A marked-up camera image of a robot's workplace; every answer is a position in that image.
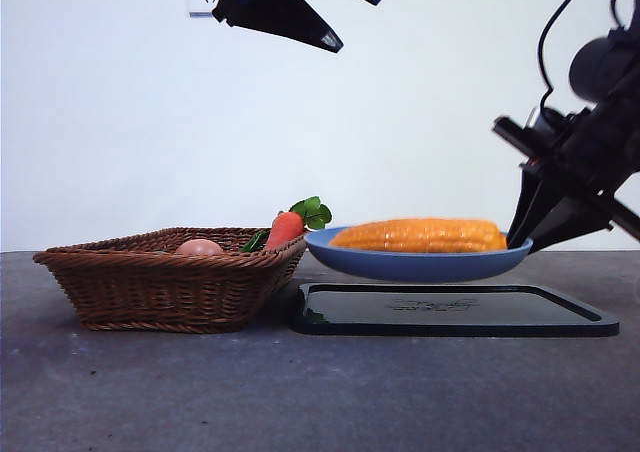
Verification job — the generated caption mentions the yellow corn cob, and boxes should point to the yellow corn cob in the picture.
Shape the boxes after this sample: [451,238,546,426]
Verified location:
[329,217,509,253]

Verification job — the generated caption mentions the blue plate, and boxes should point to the blue plate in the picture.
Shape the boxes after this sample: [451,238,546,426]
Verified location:
[303,225,535,283]

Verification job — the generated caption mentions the brown wicker basket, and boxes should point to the brown wicker basket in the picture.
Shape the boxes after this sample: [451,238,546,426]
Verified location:
[32,227,309,334]

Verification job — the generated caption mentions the dark rectangular tray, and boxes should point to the dark rectangular tray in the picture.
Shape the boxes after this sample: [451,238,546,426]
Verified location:
[291,282,620,338]

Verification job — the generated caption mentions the orange carrot with green leaves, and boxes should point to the orange carrot with green leaves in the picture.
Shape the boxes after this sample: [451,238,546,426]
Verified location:
[263,196,334,252]

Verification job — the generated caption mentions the green chili pepper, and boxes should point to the green chili pepper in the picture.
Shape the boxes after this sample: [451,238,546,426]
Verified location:
[238,229,271,253]

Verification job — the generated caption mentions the pale brown egg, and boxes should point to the pale brown egg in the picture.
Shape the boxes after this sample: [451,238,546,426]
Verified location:
[174,239,225,257]

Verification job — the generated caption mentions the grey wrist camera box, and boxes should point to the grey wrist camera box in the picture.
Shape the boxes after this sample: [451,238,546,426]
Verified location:
[523,105,594,144]

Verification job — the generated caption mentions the black cable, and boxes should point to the black cable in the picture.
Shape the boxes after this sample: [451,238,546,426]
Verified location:
[537,0,601,113]
[610,0,634,29]

